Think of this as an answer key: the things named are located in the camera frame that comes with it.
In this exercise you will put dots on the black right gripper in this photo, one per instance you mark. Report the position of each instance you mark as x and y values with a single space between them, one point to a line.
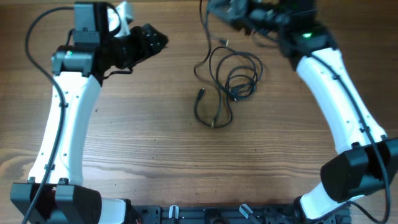
239 15

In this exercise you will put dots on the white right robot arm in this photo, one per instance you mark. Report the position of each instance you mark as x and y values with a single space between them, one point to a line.
366 159

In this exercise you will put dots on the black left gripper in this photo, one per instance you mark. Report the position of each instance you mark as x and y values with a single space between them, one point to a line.
148 46

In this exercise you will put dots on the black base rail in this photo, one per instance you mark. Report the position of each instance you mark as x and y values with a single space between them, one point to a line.
230 214

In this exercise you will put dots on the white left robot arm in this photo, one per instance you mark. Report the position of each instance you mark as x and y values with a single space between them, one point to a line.
102 43

